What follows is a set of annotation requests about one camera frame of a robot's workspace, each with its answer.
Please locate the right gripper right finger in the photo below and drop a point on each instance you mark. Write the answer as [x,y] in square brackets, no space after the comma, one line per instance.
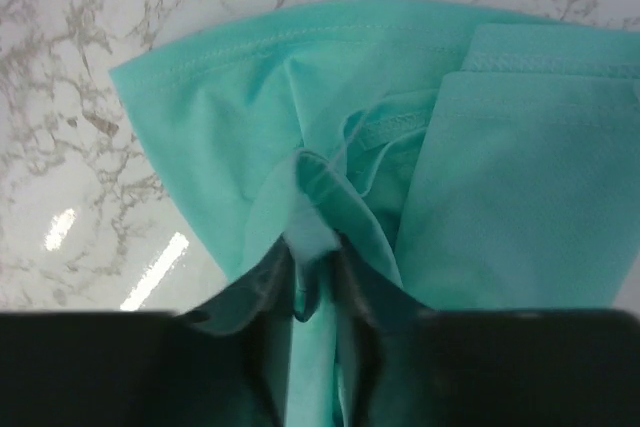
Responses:
[406,364]

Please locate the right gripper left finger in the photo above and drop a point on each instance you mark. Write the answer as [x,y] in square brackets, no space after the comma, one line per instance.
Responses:
[224,363]

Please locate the teal t shirt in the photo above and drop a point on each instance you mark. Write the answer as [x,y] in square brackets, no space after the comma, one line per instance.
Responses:
[478,159]

